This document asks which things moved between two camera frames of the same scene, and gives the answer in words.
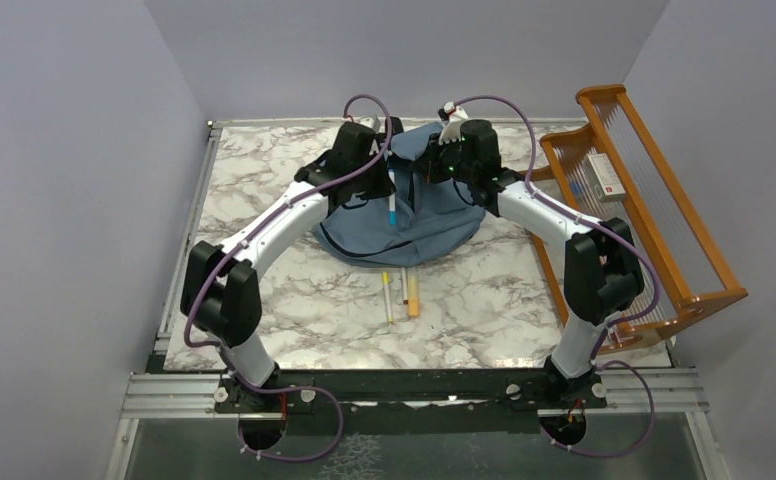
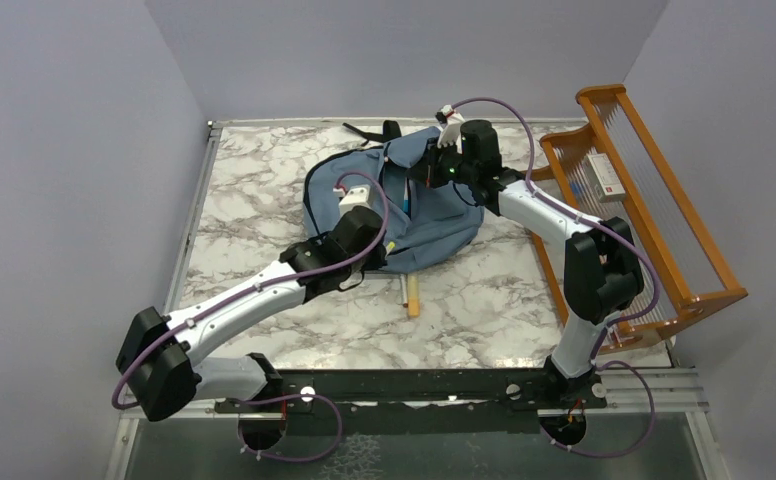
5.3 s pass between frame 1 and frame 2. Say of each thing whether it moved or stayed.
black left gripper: moved
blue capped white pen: moved
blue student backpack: stayed
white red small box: stayed
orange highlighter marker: stayed
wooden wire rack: stayed
